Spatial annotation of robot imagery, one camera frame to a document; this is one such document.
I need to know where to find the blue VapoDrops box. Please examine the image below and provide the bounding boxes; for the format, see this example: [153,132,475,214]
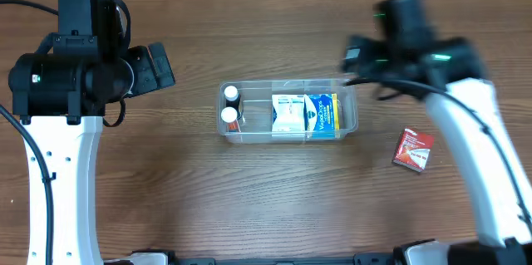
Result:
[304,93,340,140]

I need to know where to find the black bottle white cap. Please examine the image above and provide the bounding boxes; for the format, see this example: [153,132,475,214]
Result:
[224,86,240,110]

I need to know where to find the orange tube white cap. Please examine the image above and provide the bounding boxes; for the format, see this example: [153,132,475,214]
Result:
[220,107,241,133]

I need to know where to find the white box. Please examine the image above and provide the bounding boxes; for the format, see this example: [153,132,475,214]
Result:
[272,95,306,138]

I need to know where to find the red box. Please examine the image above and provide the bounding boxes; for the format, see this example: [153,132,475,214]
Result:
[392,127,434,172]

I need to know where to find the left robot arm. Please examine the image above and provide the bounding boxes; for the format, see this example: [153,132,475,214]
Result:
[2,0,175,264]

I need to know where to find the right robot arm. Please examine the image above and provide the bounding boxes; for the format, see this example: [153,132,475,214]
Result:
[342,0,531,264]

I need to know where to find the clear plastic container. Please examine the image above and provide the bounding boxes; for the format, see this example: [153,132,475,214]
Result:
[217,78,358,144]

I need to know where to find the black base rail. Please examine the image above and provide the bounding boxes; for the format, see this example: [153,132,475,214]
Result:
[103,249,406,265]

